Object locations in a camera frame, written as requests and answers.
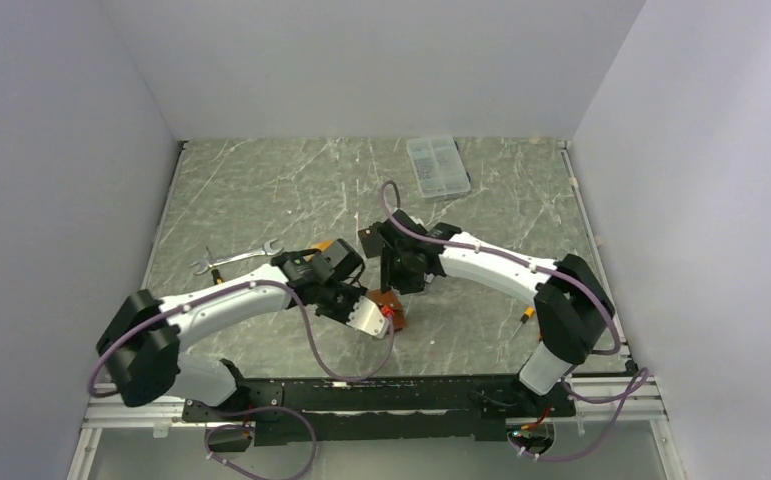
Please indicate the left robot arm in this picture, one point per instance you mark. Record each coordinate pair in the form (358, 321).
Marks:
(145, 347)

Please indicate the clear plastic screw box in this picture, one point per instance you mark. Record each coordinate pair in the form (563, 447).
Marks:
(438, 167)

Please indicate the black card stack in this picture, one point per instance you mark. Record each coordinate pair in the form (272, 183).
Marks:
(371, 240)

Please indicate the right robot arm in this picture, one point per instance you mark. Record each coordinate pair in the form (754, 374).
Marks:
(572, 308)

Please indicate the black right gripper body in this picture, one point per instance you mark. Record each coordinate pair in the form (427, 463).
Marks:
(398, 272)

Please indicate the brown leather card holder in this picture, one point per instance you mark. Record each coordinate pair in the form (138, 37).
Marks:
(388, 303)

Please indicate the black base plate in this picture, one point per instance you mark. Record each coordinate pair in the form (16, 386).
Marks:
(481, 407)

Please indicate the gold card stack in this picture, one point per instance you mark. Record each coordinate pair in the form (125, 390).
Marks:
(322, 246)

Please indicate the silver open-end wrench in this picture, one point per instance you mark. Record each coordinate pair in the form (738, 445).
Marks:
(269, 248)

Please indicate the yellow black screwdriver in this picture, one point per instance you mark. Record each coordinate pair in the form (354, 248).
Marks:
(214, 271)

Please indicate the orange handled tool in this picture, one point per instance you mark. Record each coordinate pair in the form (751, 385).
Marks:
(528, 313)

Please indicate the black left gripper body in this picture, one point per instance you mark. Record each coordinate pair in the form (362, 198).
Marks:
(336, 303)

